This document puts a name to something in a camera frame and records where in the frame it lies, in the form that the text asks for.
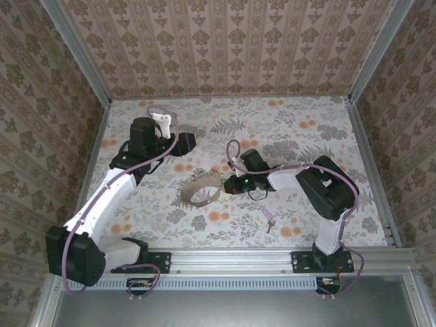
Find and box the grey metal shelf panel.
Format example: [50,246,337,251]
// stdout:
[50,289,420,327]

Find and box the key with purple cap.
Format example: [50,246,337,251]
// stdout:
[260,208,275,234]

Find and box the aluminium frame post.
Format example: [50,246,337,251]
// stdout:
[347,0,418,103]
[39,0,113,105]

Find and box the metal chain keyring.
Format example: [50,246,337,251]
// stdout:
[178,168,222,207]

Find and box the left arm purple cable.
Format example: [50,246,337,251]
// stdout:
[62,104,181,302]

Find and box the aluminium table side rail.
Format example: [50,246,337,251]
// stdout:
[78,102,113,205]
[343,97,405,248]

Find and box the white slotted cable duct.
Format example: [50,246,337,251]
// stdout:
[63,275,321,291]

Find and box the aluminium frame bar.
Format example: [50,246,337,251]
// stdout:
[29,274,65,327]
[407,258,436,327]

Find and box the black electronics box with wires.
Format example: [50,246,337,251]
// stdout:
[315,276,341,294]
[126,277,154,296]

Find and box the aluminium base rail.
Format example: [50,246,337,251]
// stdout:
[98,247,416,276]

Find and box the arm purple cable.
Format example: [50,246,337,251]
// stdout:
[62,104,181,302]
[226,138,365,300]

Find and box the thin black wire loop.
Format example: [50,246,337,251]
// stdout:
[247,189,270,202]

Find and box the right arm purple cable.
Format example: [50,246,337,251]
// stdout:
[226,138,365,300]

